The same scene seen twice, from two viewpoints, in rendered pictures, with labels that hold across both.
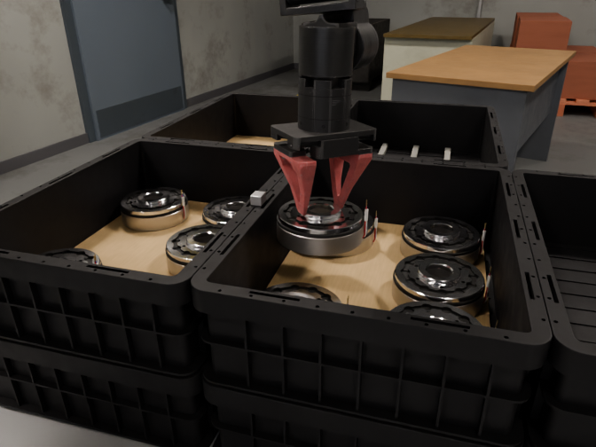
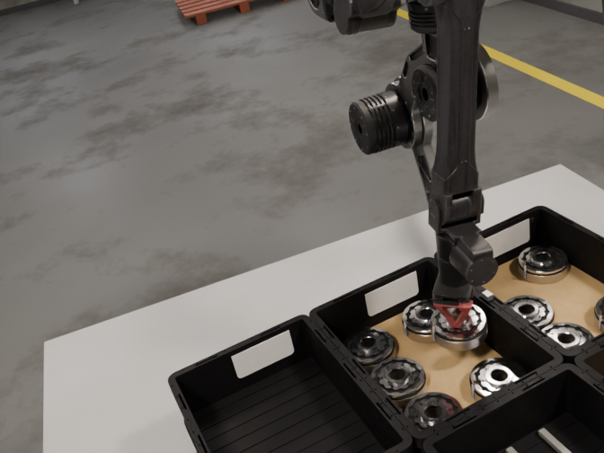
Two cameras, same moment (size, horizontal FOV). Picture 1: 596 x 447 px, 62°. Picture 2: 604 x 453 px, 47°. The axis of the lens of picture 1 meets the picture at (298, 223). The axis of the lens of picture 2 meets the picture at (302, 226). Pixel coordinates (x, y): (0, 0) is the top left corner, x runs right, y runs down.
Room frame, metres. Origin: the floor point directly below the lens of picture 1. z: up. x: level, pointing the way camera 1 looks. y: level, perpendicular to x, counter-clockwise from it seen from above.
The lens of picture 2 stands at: (1.19, -0.81, 1.79)
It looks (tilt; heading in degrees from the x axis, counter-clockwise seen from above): 31 degrees down; 144
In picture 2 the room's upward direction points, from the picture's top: 13 degrees counter-clockwise
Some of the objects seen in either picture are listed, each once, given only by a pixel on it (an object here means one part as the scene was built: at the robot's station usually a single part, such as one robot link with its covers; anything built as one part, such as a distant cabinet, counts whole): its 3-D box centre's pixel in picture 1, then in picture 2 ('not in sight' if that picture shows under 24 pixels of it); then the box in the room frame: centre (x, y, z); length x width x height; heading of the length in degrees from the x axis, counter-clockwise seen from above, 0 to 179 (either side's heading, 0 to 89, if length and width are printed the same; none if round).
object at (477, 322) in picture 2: (320, 214); (458, 320); (0.54, -0.03, 0.92); 0.10 x 0.10 x 0.01
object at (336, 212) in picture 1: (320, 210); (457, 318); (0.54, -0.03, 0.93); 0.05 x 0.05 x 0.01
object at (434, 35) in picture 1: (443, 64); not in sight; (5.37, -1.52, 0.38); 2.22 x 0.73 x 0.76; 156
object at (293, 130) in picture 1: (324, 110); (455, 269); (0.54, -0.03, 1.04); 0.10 x 0.07 x 0.07; 117
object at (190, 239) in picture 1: (205, 239); (526, 310); (0.58, 0.12, 0.86); 0.05 x 0.05 x 0.01
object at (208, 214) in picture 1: (236, 210); (565, 341); (0.69, 0.09, 0.86); 0.10 x 0.10 x 0.01
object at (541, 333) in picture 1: (383, 223); (425, 338); (0.52, -0.10, 0.92); 0.40 x 0.30 x 0.02; 163
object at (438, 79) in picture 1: (482, 123); not in sight; (3.02, -1.14, 0.37); 1.39 x 0.71 x 0.74; 146
